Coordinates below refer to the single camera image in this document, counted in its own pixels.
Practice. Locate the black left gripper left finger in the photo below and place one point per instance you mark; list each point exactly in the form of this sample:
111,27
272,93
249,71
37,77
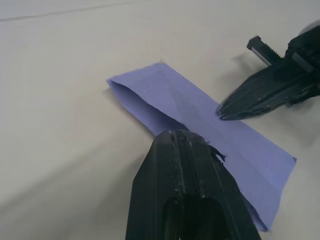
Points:
152,180

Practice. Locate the blue paper sheet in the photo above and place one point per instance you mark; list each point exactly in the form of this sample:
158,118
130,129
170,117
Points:
190,107

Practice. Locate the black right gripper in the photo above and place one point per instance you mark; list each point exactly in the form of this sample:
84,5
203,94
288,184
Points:
303,53

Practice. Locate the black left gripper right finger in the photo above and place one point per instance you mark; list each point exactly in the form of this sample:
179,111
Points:
212,190

